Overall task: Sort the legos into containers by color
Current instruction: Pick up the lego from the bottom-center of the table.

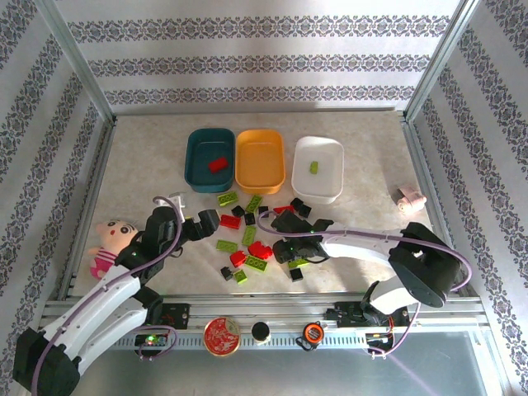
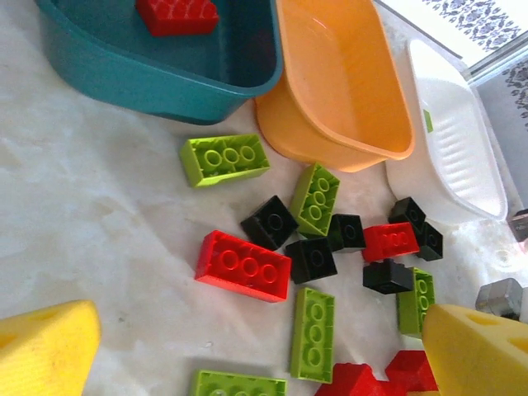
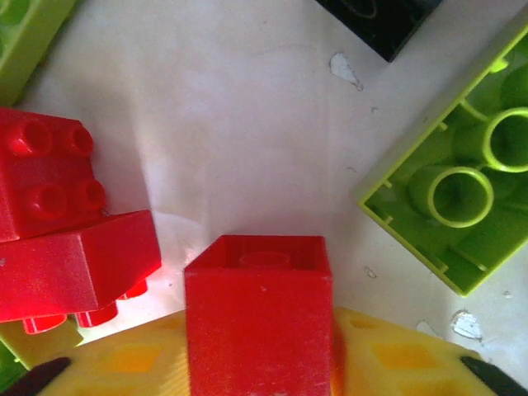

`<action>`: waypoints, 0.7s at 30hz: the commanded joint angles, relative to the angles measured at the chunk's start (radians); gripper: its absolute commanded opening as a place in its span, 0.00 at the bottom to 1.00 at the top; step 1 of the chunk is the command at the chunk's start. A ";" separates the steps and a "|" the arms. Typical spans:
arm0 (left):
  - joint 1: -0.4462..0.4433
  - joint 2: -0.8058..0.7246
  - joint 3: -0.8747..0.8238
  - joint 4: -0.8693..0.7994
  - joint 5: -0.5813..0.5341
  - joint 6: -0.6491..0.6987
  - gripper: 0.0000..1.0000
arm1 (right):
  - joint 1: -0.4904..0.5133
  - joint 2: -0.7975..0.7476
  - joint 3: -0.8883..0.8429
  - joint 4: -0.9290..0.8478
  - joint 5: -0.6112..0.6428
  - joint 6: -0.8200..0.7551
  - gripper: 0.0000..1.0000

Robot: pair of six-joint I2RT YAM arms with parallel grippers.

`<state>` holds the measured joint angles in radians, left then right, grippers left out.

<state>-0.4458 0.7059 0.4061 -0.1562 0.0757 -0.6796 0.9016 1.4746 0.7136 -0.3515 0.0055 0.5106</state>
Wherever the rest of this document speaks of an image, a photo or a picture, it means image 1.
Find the pink plush doll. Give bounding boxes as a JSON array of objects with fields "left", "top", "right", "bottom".
[{"left": 87, "top": 219, "right": 140, "bottom": 282}]

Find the white plastic container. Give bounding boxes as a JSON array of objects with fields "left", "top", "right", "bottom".
[{"left": 290, "top": 135, "right": 346, "bottom": 205}]

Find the orange black tape measure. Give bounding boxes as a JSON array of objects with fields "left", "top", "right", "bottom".
[{"left": 295, "top": 320, "right": 328, "bottom": 352}]

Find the black round knob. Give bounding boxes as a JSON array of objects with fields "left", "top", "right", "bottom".
[{"left": 251, "top": 322, "right": 271, "bottom": 344}]

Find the teal plastic container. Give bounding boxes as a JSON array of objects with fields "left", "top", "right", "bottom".
[{"left": 183, "top": 127, "right": 237, "bottom": 194}]

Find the yellow plastic container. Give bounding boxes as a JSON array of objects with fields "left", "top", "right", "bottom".
[{"left": 233, "top": 129, "right": 287, "bottom": 195}]

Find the round red tin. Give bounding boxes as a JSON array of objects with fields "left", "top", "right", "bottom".
[{"left": 202, "top": 315, "right": 241, "bottom": 358}]

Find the circuit board with green light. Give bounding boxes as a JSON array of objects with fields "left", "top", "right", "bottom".
[{"left": 134, "top": 332, "right": 170, "bottom": 350}]

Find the small pink toy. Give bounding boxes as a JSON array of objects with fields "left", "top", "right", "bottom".
[{"left": 396, "top": 185, "right": 428, "bottom": 215}]

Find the grey metal panel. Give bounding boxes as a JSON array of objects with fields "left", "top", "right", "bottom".
[{"left": 39, "top": 329, "right": 502, "bottom": 396}]

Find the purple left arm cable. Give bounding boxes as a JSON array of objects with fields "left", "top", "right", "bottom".
[{"left": 24, "top": 196, "right": 186, "bottom": 396}]

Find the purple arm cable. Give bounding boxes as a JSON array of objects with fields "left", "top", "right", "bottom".
[
  {"left": 255, "top": 209, "right": 474, "bottom": 361},
  {"left": 24, "top": 196, "right": 186, "bottom": 396}
]

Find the wide aluminium mounting rail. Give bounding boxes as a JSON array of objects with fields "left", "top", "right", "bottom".
[{"left": 39, "top": 293, "right": 484, "bottom": 331}]

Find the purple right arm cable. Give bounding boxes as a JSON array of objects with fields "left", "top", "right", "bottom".
[{"left": 255, "top": 209, "right": 474, "bottom": 361}]

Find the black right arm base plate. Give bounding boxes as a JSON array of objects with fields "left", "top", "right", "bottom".
[{"left": 325, "top": 302, "right": 410, "bottom": 331}]

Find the aluminium side rail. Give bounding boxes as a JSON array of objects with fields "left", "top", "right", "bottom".
[
  {"left": 400, "top": 117, "right": 480, "bottom": 298},
  {"left": 55, "top": 117, "right": 119, "bottom": 301}
]

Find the slotted grey cable duct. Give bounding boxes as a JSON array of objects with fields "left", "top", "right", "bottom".
[{"left": 53, "top": 332, "right": 475, "bottom": 351}]

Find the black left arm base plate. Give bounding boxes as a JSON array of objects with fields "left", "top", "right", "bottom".
[{"left": 158, "top": 303, "right": 191, "bottom": 330}]

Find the short aluminium frame rail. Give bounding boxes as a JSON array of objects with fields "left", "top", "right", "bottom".
[{"left": 113, "top": 106, "right": 408, "bottom": 117}]

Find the aluminium frame post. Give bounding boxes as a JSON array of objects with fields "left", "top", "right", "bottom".
[
  {"left": 403, "top": 0, "right": 483, "bottom": 125},
  {"left": 35, "top": 0, "right": 119, "bottom": 125}
]

